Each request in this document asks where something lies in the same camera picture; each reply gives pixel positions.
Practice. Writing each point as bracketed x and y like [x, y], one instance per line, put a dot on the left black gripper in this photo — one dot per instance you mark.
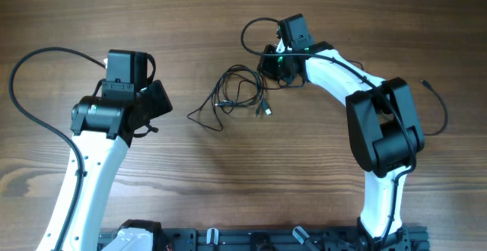
[162, 104]

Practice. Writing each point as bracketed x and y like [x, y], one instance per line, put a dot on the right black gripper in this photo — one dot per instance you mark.
[265, 68]

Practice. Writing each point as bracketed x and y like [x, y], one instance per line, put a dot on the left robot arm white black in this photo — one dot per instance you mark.
[103, 128]

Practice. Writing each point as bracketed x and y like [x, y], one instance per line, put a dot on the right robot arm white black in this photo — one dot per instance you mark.
[384, 131]

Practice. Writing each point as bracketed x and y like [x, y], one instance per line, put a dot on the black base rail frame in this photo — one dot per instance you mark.
[329, 238]

